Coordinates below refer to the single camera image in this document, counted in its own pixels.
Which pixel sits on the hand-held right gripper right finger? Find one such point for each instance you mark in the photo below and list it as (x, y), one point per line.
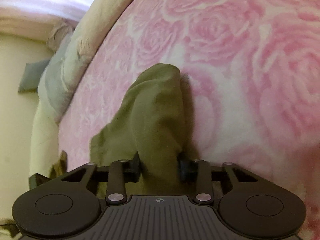
(183, 170)

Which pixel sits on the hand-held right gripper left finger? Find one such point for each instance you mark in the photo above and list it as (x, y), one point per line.
(136, 167)

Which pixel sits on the olive green garment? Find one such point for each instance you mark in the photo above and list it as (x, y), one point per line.
(155, 110)

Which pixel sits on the cream padded headboard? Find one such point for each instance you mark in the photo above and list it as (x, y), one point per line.
(42, 142)

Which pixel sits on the pink floral blanket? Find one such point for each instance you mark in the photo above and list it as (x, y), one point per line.
(250, 80)

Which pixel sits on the grey and cream duvet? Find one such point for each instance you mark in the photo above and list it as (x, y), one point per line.
(82, 42)

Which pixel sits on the grey pillow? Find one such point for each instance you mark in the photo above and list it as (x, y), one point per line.
(32, 77)

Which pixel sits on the pale pink pillow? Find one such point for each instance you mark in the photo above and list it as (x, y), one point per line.
(58, 36)

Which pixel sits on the white sheer curtain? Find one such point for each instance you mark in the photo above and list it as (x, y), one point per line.
(37, 0)

